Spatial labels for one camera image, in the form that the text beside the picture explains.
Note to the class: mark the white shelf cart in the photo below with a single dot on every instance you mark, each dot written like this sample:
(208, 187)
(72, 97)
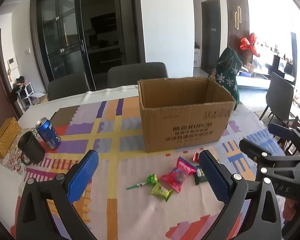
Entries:
(27, 97)

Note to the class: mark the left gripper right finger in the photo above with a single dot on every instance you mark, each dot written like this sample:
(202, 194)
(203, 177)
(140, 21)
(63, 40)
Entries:
(262, 220)

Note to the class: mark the red ribbon bow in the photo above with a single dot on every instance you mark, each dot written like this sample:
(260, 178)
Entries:
(249, 44)

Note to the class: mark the green lollipop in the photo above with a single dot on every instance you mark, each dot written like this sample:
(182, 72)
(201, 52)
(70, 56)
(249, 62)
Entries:
(151, 180)

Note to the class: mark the small red candy packet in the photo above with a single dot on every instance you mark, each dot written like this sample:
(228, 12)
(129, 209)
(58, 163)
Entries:
(195, 158)

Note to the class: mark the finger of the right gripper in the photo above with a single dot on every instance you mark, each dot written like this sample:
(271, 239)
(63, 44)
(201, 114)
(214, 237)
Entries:
(260, 152)
(289, 138)

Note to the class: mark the pink snack packet upper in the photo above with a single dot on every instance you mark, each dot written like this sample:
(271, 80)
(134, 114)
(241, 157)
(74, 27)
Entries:
(176, 177)

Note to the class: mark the brown cardboard box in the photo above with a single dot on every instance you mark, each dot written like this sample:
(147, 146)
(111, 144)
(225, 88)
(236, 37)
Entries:
(183, 112)

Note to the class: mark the grey chair left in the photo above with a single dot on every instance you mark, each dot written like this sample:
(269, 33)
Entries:
(73, 84)

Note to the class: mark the colourful patterned tablecloth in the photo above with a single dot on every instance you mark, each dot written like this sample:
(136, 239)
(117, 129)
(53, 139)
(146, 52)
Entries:
(108, 121)

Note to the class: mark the dark green cracker packet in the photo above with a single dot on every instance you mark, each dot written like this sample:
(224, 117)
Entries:
(199, 176)

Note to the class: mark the right hand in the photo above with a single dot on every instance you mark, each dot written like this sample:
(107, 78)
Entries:
(289, 210)

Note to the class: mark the grey chair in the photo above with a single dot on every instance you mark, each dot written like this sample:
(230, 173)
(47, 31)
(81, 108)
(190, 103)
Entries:
(130, 74)
(73, 84)

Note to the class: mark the green candy wrapper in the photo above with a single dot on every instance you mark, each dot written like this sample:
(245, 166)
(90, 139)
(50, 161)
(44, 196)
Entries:
(160, 191)

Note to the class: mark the grey chair middle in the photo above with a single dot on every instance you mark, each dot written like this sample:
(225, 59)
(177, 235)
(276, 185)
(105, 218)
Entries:
(130, 74)

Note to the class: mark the dark chair right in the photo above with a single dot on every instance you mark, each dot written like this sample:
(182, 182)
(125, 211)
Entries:
(279, 98)

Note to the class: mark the black mug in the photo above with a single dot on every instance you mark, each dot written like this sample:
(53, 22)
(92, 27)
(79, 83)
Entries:
(32, 152)

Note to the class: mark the yellow woven box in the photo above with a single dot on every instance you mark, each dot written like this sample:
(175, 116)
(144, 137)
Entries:
(8, 132)

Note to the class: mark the blue soda can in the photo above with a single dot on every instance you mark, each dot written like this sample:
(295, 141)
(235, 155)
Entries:
(48, 133)

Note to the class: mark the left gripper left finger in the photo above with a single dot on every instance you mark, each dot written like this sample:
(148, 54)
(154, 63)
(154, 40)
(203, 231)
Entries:
(35, 220)

